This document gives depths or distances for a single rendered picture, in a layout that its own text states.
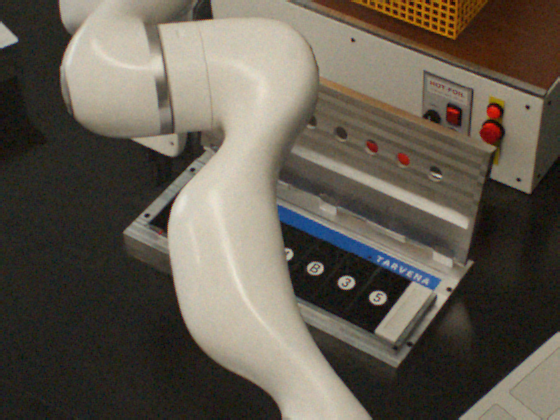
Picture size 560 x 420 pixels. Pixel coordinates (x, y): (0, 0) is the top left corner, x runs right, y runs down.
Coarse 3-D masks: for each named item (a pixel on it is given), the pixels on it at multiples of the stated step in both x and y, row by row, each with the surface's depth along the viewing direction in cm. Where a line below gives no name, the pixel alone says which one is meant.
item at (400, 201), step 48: (336, 96) 167; (336, 144) 171; (384, 144) 167; (432, 144) 163; (480, 144) 159; (336, 192) 174; (384, 192) 169; (432, 192) 166; (480, 192) 161; (432, 240) 168
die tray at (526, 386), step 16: (544, 352) 161; (528, 368) 159; (544, 368) 159; (512, 384) 158; (528, 384) 158; (544, 384) 158; (480, 400) 156; (496, 400) 156; (512, 400) 156; (528, 400) 156; (544, 400) 156; (464, 416) 155; (480, 416) 155; (496, 416) 155; (512, 416) 155; (528, 416) 155; (544, 416) 155
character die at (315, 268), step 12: (324, 240) 172; (312, 252) 170; (324, 252) 171; (336, 252) 170; (348, 252) 170; (300, 264) 169; (312, 264) 169; (324, 264) 169; (336, 264) 169; (300, 276) 168; (312, 276) 167; (324, 276) 167; (300, 288) 167; (312, 288) 166
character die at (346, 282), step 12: (348, 264) 169; (360, 264) 169; (372, 264) 169; (336, 276) 167; (348, 276) 167; (360, 276) 168; (372, 276) 167; (324, 288) 166; (336, 288) 166; (348, 288) 166; (360, 288) 166; (312, 300) 165; (324, 300) 165; (336, 300) 165; (348, 300) 165; (336, 312) 163
